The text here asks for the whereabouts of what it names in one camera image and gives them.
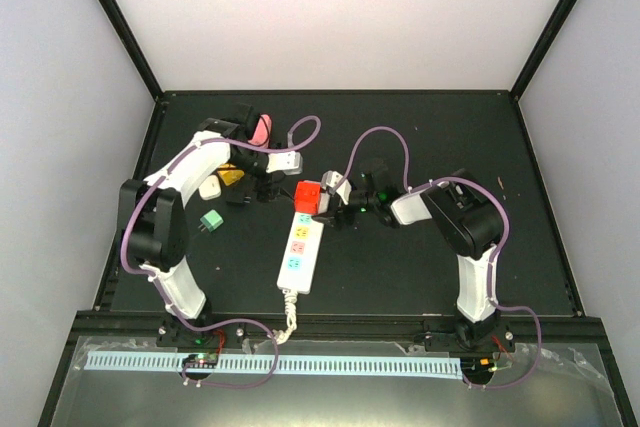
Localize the white long power strip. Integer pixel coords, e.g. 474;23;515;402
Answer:
277;212;324;295

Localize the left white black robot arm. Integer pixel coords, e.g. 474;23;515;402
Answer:
118;107;284;346

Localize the yellow cube socket adapter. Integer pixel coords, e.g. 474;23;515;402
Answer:
216;163;245;187

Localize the white slotted cable duct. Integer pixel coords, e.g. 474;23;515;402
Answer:
84;351;463;380

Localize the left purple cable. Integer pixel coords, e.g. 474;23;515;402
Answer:
120;115;322;389

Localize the purple cable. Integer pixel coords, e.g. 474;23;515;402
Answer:
120;115;322;389
334;126;544;391

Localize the pink triangular power strip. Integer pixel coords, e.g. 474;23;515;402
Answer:
249;114;272;147

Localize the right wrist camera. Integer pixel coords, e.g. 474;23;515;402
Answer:
320;171;352;205

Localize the red cube socket adapter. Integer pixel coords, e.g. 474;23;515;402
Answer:
294;180;321;215

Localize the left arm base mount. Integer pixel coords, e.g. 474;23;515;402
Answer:
156;316;247;351

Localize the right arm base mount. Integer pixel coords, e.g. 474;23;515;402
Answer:
417;317;508;353

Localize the green white plug adapter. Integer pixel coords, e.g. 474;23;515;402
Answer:
199;209;224;233

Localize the white power strip cord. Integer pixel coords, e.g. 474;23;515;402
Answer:
272;287;301;346

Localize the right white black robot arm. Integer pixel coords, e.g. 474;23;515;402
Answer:
312;158;508;350

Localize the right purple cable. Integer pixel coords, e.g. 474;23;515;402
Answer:
334;126;544;391

